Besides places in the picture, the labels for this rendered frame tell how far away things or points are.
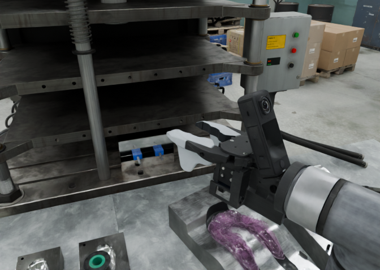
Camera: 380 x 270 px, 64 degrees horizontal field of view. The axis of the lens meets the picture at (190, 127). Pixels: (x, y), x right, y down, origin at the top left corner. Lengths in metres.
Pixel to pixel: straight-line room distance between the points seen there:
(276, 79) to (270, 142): 1.34
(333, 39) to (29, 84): 4.82
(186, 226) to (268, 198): 0.69
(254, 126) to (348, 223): 0.15
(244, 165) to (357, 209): 0.14
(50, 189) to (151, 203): 0.49
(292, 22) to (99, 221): 1.30
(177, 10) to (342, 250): 1.15
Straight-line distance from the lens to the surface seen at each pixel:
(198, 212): 1.13
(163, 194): 1.37
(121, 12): 1.32
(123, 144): 1.48
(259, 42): 1.45
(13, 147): 1.44
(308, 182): 0.39
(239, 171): 0.42
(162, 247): 1.17
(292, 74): 1.78
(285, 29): 1.67
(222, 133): 0.49
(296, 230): 1.23
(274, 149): 0.41
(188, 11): 1.39
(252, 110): 0.39
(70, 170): 1.65
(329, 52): 5.57
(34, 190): 1.59
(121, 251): 1.09
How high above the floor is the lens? 1.70
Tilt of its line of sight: 28 degrees down
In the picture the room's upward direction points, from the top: straight up
